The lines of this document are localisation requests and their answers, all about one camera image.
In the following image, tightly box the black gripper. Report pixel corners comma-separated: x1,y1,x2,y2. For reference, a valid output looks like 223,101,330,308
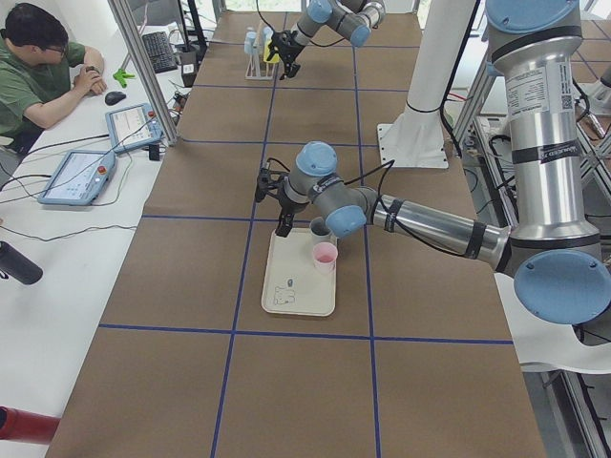
269,174,308,238
271,31,304,80

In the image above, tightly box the yellow plastic cup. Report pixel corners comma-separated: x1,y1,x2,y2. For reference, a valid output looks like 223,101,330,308
263,39,281,64

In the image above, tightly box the cream white plastic cup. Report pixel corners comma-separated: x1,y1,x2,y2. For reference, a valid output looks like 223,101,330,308
263,26,274,46

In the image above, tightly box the light blue plastic cup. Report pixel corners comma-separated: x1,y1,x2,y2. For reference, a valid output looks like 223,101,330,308
243,28,258,56

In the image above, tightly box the pink plastic cup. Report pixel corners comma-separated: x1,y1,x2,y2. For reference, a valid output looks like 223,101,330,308
312,241,338,274

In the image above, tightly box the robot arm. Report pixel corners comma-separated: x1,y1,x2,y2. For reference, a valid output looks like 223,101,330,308
255,1,610,324
264,0,386,79

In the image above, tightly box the grey plastic cup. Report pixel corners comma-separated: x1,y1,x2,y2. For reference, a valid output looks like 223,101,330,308
309,217,332,244

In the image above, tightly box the cream plastic tray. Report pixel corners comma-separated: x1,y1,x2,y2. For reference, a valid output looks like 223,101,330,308
262,228,336,317

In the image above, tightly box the black labelled box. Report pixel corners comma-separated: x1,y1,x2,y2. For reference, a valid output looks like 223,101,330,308
179,52,199,88

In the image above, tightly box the black keyboard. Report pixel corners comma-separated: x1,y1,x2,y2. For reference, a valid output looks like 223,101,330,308
141,31,178,73

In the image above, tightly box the blue teach pendant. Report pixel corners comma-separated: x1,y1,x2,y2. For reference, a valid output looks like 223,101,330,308
37,150,116,206
105,103,163,155

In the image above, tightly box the green plastic clamp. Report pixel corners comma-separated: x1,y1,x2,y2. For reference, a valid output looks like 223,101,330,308
113,68,136,89

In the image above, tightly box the black computer mouse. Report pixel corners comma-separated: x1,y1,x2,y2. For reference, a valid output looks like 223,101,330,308
104,91,127,106

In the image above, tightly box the person in green shirt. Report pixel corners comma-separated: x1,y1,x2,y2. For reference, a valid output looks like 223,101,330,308
1,3,107,155

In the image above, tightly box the black water bottle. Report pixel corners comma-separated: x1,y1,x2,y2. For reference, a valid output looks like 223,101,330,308
1,241,43,285

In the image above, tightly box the red water bottle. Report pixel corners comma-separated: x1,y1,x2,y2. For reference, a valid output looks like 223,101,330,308
1,406,60,445

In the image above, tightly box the white wire cup rack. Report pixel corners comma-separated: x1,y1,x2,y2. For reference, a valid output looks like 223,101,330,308
245,21,278,81

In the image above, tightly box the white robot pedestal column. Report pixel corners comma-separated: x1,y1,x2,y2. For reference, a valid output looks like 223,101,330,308
378,0,479,169

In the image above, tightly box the aluminium frame post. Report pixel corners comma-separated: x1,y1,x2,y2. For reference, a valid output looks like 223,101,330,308
108,0,179,146

